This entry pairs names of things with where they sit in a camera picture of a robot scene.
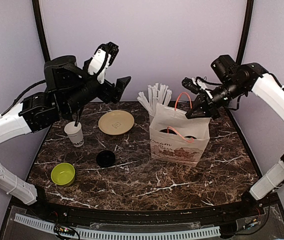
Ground black coffee cup lid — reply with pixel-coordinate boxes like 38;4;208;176
159;127;177;135

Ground white paper cups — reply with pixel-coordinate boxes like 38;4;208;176
64;121;85;148

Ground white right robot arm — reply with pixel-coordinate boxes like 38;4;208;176
181;62;284;217

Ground green plastic bowl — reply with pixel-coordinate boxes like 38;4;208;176
50;162;76;187

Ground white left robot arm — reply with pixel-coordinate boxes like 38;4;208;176
0;76;132;218

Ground black corner frame post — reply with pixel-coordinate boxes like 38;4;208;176
235;0;254;65

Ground cream bear paper bag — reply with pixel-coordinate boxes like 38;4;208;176
149;103;211;167

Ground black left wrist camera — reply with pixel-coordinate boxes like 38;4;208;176
44;55;84;94

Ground beige bear plate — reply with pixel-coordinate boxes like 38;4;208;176
98;110;135;136

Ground white perforated cable rail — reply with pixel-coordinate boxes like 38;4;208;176
13;213;221;240

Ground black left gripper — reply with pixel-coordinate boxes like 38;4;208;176
61;58;131;116

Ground white paper straw cup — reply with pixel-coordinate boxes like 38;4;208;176
149;112;156;124

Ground black left frame post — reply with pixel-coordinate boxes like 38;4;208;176
32;0;51;62

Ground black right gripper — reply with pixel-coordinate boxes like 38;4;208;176
186;78;246;120

